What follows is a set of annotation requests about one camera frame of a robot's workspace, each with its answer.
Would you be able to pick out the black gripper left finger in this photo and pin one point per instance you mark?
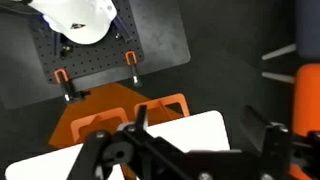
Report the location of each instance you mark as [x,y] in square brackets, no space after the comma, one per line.
[110,150]

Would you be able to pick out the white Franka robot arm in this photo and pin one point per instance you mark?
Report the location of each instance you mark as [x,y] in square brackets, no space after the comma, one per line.
[83,16]

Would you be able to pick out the black perforated mounting board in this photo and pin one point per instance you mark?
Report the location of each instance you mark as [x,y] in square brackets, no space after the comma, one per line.
[93,56]

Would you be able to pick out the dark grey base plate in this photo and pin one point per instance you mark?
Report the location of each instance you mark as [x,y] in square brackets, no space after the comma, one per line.
[160,33]

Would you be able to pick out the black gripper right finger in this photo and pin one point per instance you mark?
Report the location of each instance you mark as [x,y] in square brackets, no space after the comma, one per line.
[273,146]

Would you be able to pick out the orange black bar clamp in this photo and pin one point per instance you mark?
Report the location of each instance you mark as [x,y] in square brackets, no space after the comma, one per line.
[70,90]
[135,71]

